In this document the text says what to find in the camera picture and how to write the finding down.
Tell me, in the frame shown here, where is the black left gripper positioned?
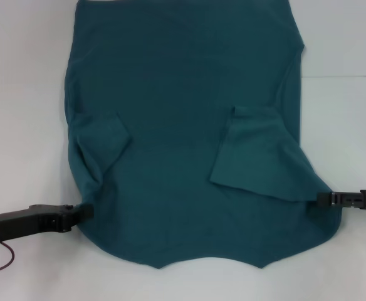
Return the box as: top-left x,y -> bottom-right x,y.
0,203 -> 95,242

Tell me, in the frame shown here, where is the teal blue t-shirt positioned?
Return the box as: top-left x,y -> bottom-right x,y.
63,0 -> 342,270

